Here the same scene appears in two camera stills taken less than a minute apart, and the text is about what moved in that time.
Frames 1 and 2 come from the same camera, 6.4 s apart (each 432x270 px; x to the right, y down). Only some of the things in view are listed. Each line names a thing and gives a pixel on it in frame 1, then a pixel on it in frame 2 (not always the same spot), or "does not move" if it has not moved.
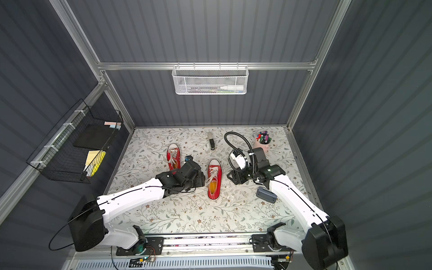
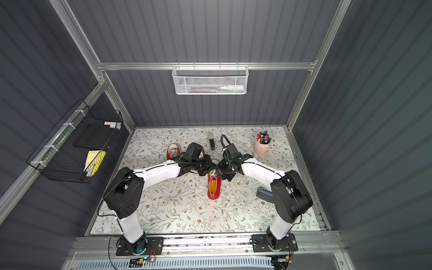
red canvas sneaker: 214,179 does not move
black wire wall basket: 73,153 does not move
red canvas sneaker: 174,156 does not move
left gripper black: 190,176 to 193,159
